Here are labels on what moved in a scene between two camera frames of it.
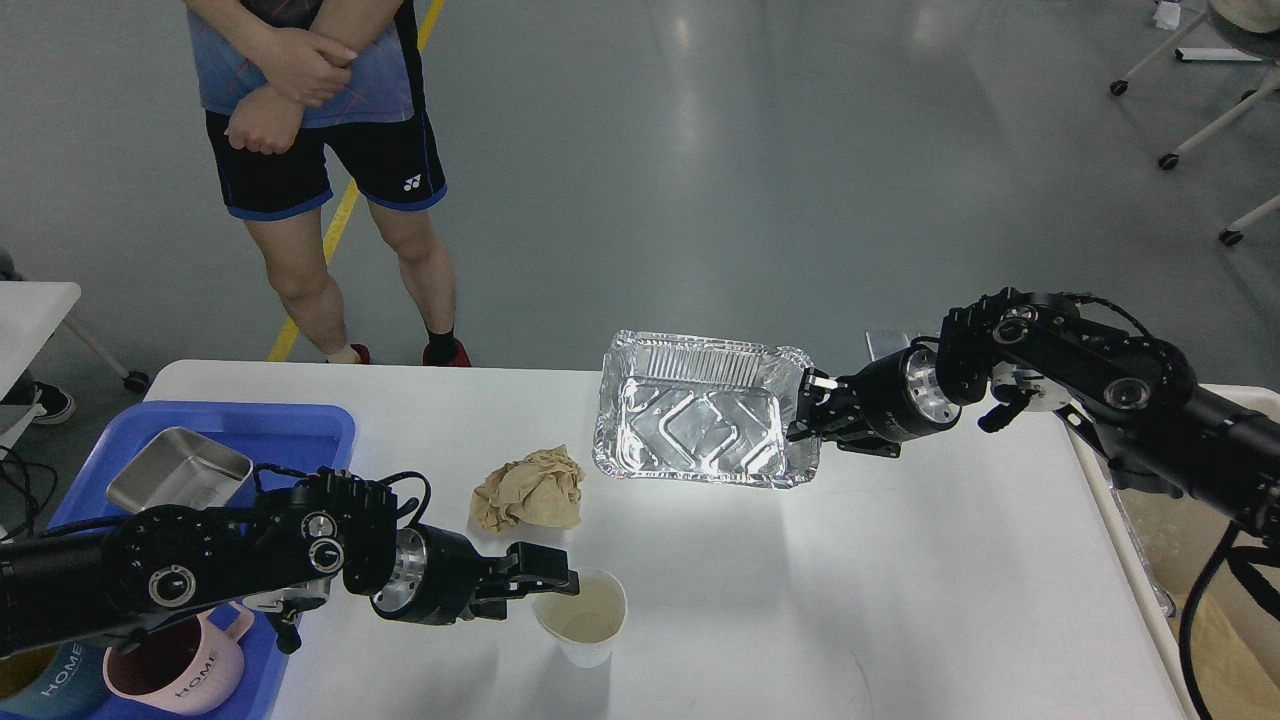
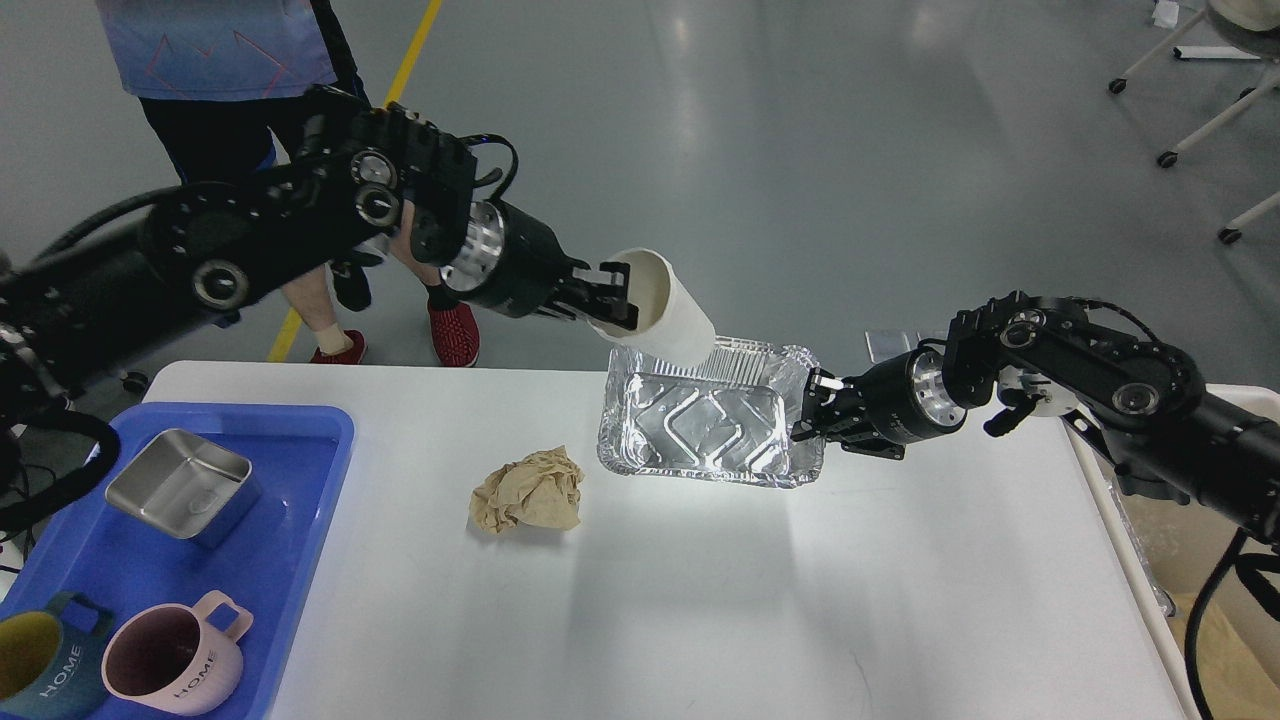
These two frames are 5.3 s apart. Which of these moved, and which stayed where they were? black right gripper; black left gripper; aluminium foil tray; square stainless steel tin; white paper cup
Moved: white paper cup; black left gripper
Stayed: aluminium foil tray; square stainless steel tin; black right gripper
